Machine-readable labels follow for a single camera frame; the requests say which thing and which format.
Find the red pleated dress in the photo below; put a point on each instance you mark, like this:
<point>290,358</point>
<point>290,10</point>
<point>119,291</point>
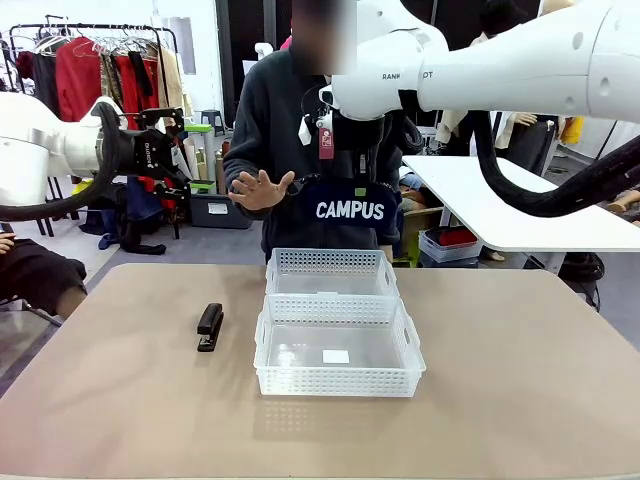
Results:
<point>134,100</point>

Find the black scarf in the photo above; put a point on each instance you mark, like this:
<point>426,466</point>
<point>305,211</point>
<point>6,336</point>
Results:
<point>141,75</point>

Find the white square sticker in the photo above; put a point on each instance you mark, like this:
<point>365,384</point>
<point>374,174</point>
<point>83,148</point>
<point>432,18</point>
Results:
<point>335,356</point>

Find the white paper roll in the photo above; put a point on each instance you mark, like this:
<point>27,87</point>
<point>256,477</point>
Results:
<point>220,175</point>

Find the seated person in black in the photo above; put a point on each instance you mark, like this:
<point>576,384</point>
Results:
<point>40,275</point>

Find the blue cloth pile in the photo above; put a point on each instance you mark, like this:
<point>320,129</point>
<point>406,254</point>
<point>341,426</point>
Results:
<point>142,200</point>

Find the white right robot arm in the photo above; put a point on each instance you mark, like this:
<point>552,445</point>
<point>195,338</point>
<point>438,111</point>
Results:
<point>500,65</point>

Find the dark red name badge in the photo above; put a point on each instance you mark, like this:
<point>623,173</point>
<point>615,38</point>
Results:
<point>326,145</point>

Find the brown cardboard tube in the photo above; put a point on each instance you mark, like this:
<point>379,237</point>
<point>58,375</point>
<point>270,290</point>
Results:
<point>226,150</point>

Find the white paper tag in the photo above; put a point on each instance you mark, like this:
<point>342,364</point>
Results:
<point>305,131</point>

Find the white table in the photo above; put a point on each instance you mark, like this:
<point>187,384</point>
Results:
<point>500,200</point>

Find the gray stool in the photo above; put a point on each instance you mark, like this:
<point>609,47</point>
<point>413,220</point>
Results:
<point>212,120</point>

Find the black metal clothes rack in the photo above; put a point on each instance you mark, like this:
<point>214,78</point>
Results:
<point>50,220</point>

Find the beige coat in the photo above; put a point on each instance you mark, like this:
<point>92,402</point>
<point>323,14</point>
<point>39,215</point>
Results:
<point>170,80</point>

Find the white lab coat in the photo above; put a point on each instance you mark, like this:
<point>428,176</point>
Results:
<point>505,127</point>

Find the white perforated plastic basket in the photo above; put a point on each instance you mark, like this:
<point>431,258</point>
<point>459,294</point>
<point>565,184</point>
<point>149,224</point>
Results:
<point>330,262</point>
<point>340,382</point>

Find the person in dark fleece jacket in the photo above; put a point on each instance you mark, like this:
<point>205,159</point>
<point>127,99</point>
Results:
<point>280,125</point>

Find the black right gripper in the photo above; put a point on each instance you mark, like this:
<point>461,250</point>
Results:
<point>361,142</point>

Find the black stapler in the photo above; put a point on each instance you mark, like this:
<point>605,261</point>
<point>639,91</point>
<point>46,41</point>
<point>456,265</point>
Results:
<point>210,320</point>

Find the gray plastic storage bin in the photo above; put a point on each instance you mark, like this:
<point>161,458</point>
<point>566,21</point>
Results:
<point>450,254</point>

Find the black cloth heap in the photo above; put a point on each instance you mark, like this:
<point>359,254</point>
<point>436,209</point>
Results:
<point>142,245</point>

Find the navy Campus pencil case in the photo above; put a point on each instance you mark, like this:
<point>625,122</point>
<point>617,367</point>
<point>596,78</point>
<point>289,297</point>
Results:
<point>350,210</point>

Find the beige mannequin hand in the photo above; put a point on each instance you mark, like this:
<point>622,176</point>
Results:
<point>525,118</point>

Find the brown patterned garment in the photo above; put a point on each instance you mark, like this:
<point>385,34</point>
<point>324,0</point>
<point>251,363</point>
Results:
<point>111,80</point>

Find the beige mannequin foot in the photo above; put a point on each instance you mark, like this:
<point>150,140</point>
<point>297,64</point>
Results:
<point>495,255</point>

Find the seated person's hand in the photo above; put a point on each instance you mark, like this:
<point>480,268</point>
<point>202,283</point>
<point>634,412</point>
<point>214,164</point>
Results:
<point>6,242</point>

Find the brown cardboard box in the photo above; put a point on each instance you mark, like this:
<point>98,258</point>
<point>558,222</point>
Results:
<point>425,222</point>

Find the black hanging garment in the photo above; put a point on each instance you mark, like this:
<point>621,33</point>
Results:
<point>45,85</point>

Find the yellow garment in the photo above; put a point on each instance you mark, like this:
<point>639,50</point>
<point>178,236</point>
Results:
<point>571,130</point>

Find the dark gray storage box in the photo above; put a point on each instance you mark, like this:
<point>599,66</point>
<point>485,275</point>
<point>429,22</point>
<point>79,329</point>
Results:
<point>220,216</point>

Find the small white background robot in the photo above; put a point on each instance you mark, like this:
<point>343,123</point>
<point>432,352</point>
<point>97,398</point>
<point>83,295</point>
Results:
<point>263,51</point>

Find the person's right hand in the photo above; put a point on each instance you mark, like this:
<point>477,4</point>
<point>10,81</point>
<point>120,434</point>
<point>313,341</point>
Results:
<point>260,195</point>

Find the green frame object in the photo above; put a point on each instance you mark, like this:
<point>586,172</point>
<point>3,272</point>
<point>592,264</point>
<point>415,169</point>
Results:
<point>412,247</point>

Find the red folded cloth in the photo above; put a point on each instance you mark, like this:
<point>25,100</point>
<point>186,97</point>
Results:
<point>452,236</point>

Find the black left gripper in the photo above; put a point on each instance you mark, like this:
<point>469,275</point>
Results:
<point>147,152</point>

